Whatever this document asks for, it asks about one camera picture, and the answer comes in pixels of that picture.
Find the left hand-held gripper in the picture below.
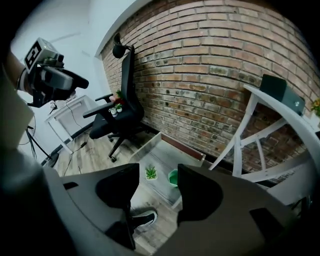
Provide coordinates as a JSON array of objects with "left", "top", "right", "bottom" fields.
[{"left": 24, "top": 37, "right": 90, "bottom": 109}]

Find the green plant in white pot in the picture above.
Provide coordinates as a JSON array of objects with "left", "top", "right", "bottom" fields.
[{"left": 145, "top": 164, "right": 159, "bottom": 181}]

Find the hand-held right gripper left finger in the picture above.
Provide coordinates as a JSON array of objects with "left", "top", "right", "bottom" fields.
[{"left": 95, "top": 163, "right": 140, "bottom": 251}]

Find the green cup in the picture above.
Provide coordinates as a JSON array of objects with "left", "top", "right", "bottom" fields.
[{"left": 167, "top": 168, "right": 180, "bottom": 188}]

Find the black office chair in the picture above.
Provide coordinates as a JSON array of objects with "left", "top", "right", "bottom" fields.
[{"left": 82, "top": 32, "right": 146, "bottom": 163}]

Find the white desk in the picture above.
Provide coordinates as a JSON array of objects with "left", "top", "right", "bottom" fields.
[{"left": 44, "top": 94, "right": 97, "bottom": 154}]

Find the person's left forearm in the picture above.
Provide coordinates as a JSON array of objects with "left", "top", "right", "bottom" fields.
[{"left": 6, "top": 51, "right": 29, "bottom": 95}]

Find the wrist band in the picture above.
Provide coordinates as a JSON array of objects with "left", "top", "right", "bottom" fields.
[{"left": 16, "top": 68, "right": 27, "bottom": 91}]

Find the black floor cable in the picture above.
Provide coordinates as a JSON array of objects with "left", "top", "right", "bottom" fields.
[{"left": 62, "top": 99, "right": 89, "bottom": 177}]

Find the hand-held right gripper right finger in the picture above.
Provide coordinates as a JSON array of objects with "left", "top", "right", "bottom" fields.
[{"left": 176, "top": 163, "right": 224, "bottom": 227}]

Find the yellow flower plant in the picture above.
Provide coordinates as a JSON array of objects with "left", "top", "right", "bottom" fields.
[{"left": 310, "top": 97, "right": 320, "bottom": 114}]

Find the black box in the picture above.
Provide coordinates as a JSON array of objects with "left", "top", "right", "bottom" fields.
[{"left": 259, "top": 73, "right": 306, "bottom": 116}]

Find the white low platform surface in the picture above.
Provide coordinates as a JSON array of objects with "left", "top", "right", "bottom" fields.
[{"left": 129, "top": 131, "right": 207, "bottom": 210}]

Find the red flower potted plant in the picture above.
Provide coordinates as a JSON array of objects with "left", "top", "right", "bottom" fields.
[{"left": 114, "top": 89, "right": 126, "bottom": 106}]

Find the white table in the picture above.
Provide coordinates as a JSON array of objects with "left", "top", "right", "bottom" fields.
[{"left": 208, "top": 84, "right": 320, "bottom": 184}]

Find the person's beige clothing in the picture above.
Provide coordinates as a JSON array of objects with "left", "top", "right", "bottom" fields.
[{"left": 0, "top": 63, "right": 36, "bottom": 151}]

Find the person's black shoe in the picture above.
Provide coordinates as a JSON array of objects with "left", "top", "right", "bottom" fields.
[{"left": 130, "top": 209, "right": 159, "bottom": 230}]

